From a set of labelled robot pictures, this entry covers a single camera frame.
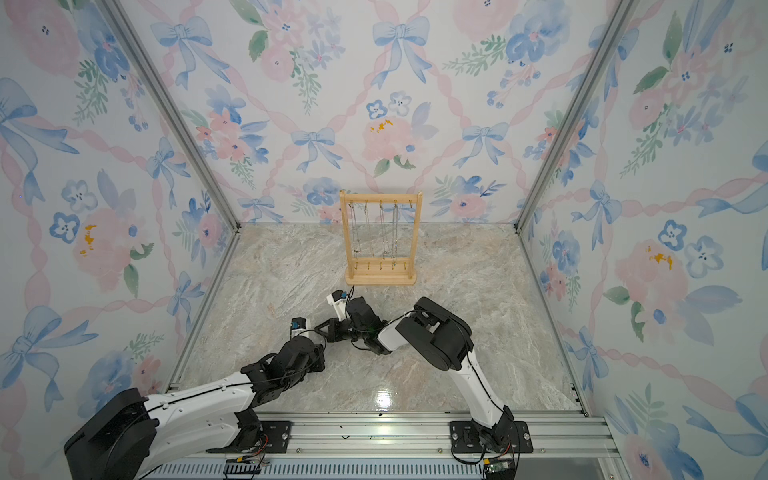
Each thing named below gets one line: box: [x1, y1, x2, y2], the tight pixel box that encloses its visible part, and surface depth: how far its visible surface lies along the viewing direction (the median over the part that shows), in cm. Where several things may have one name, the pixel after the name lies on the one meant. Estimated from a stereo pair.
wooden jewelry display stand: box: [340, 190, 423, 286], surface depth 102 cm
